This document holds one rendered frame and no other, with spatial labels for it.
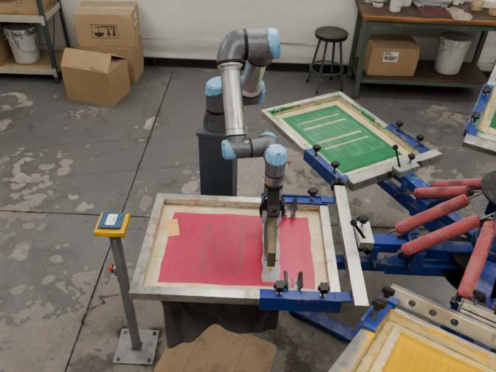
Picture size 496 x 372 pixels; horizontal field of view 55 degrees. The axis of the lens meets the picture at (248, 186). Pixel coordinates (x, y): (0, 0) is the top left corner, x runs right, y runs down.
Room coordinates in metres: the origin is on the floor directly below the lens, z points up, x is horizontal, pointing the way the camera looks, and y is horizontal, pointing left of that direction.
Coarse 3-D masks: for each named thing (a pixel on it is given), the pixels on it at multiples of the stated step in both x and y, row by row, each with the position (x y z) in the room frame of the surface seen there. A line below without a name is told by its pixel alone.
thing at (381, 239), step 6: (354, 234) 1.44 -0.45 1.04; (378, 234) 1.44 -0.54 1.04; (384, 234) 1.44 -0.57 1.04; (378, 240) 1.40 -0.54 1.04; (384, 240) 1.40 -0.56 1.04; (390, 240) 1.41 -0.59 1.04; (396, 240) 1.41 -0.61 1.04; (378, 246) 1.38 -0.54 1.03; (384, 246) 1.38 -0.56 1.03; (390, 246) 1.38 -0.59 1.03; (396, 246) 1.38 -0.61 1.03
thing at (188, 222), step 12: (180, 216) 1.60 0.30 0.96; (192, 216) 1.60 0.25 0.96; (204, 216) 1.60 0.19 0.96; (216, 216) 1.60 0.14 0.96; (228, 216) 1.61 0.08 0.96; (240, 216) 1.61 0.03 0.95; (252, 216) 1.61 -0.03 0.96; (180, 228) 1.52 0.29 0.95; (192, 228) 1.52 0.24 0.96; (252, 228) 1.54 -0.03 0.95; (288, 228) 1.54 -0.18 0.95; (300, 228) 1.55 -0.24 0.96; (168, 240) 1.44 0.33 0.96; (180, 240) 1.45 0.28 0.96; (192, 240) 1.45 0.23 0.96; (252, 240) 1.46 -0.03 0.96; (288, 240) 1.47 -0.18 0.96; (300, 240) 1.47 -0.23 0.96
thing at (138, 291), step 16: (160, 208) 1.61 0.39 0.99; (288, 208) 1.67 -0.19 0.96; (304, 208) 1.67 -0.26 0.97; (320, 208) 1.65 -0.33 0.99; (320, 224) 1.57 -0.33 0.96; (144, 240) 1.40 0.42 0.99; (144, 256) 1.31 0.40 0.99; (144, 272) 1.23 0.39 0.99; (336, 272) 1.27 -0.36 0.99; (144, 288) 1.15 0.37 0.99; (160, 288) 1.16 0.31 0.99; (176, 288) 1.16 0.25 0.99; (192, 288) 1.16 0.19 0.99; (336, 288) 1.19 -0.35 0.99; (256, 304) 1.13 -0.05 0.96
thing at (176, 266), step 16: (176, 256) 1.35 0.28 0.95; (192, 256) 1.36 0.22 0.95; (256, 256) 1.37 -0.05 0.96; (288, 256) 1.38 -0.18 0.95; (304, 256) 1.38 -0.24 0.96; (160, 272) 1.26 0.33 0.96; (176, 272) 1.27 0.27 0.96; (192, 272) 1.27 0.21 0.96; (256, 272) 1.28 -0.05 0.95; (288, 272) 1.29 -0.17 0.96; (304, 272) 1.29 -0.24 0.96; (304, 288) 1.21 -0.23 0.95
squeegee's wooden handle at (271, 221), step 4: (268, 220) 1.39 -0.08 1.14; (272, 220) 1.39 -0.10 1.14; (268, 224) 1.37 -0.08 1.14; (272, 224) 1.36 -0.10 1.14; (268, 228) 1.34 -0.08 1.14; (272, 228) 1.34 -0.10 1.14; (268, 232) 1.32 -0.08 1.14; (272, 232) 1.32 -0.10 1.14; (268, 236) 1.30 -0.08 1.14; (272, 236) 1.30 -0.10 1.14; (268, 240) 1.28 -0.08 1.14; (272, 240) 1.28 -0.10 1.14; (268, 244) 1.26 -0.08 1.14; (272, 244) 1.26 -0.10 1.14; (268, 248) 1.24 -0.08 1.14; (272, 248) 1.24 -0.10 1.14; (268, 252) 1.22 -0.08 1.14; (272, 252) 1.22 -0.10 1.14; (268, 256) 1.21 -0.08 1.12; (272, 256) 1.21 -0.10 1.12; (268, 260) 1.21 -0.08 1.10; (272, 260) 1.21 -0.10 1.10; (268, 264) 1.21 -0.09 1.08; (272, 264) 1.21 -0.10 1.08
